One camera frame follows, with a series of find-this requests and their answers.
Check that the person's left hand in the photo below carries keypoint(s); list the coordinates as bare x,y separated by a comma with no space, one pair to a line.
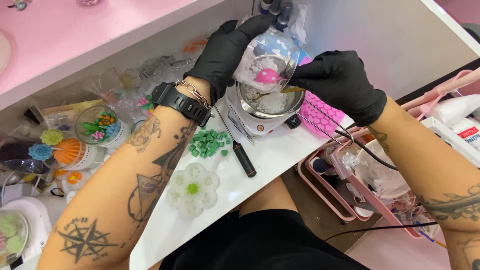
213,56

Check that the person's right hand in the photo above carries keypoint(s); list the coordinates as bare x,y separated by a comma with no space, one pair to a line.
345,86

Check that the gold spoon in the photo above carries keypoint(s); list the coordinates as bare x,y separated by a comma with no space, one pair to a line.
290,90

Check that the clear bag of wax pellets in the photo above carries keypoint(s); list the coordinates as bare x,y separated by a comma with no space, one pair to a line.
275,48

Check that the pink heart silicone mould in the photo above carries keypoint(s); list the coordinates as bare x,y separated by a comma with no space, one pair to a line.
322,116

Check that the blue silicone mould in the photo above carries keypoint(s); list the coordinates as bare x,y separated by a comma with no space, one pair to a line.
304,57

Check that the heap of clear plastic bags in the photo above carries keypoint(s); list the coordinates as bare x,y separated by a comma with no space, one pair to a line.
165,69

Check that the black wrist watch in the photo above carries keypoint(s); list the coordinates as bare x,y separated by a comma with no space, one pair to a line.
180,101

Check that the pink plastic scoop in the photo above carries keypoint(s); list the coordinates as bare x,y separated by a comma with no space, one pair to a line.
267,76

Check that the small dark bottle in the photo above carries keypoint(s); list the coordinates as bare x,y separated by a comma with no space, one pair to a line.
275,11
266,5
284,17

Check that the white wax pellets in pot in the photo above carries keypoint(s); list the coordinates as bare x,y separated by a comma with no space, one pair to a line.
272,105

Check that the crumpled white plastic wrap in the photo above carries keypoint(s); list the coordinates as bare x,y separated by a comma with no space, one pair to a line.
300,22

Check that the white electric hot plate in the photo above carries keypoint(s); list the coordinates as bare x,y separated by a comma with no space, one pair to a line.
258,125

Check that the small pink wax flowers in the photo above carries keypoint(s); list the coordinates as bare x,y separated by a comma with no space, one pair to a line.
144,103

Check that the heap of green wax pieces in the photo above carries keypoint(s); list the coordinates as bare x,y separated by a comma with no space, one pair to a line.
208,144

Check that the pink trolley with supplies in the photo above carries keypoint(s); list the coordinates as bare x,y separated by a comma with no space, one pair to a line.
375,180

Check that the pink and white shelf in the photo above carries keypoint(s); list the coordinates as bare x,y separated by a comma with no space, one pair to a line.
93,33

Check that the glass candle with succulents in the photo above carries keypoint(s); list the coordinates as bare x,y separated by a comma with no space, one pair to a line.
101,125

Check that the person's leg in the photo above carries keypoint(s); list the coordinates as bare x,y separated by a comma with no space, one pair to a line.
268,197

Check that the white flower silicone mould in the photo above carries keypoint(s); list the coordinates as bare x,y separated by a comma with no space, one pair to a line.
193,189

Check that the yellow flat packet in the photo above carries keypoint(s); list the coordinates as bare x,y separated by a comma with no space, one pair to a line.
71,108

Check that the orange ribbed candle in jar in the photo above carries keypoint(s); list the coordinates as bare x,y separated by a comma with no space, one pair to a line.
69,152

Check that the person's black shorts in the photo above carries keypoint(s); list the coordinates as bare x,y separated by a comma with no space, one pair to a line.
262,243

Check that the green wax flower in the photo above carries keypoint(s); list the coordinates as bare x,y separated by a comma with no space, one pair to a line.
51,137

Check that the small orange flower candle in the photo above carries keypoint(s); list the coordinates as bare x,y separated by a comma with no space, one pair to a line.
73,177

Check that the blue wax flower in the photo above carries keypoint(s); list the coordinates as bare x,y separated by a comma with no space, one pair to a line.
40,152

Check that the dark plastic bag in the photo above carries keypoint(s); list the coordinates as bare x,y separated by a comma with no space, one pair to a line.
18,157

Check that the white round appliance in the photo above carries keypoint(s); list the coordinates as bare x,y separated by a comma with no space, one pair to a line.
37,217

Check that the glass bowl with green flowers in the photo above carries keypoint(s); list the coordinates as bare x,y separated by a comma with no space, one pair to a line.
13,236

